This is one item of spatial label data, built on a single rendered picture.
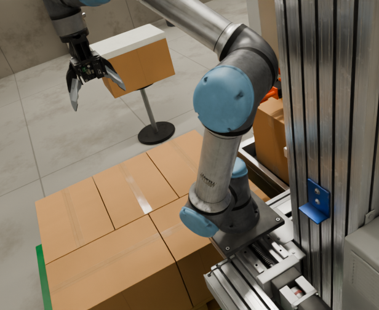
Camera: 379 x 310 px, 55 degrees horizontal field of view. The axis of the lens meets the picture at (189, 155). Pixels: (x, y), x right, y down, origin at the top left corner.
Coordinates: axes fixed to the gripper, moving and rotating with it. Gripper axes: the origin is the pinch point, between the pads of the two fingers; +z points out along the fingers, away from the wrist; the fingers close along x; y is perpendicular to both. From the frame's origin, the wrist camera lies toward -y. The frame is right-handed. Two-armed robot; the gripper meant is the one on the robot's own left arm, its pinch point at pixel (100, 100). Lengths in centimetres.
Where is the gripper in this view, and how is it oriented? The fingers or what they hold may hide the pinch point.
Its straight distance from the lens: 107.0
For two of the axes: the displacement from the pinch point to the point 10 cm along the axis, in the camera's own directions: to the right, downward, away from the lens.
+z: 2.2, 7.9, 5.7
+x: 8.7, -4.3, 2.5
